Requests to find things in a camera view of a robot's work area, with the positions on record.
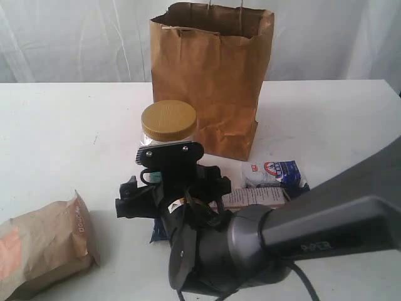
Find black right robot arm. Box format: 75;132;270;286
115;140;400;300

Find kraft stand-up coffee pouch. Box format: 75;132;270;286
1;194;100;300

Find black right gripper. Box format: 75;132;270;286
115;141;231;238

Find white backdrop curtain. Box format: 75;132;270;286
1;1;400;90

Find white blue salt packet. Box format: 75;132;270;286
241;161;307;188

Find brown paper shopping bag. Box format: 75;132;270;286
150;2;275;161

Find clear jar gold lid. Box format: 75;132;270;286
140;100;197;148

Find long noodle package dark ends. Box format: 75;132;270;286
150;178;310;243

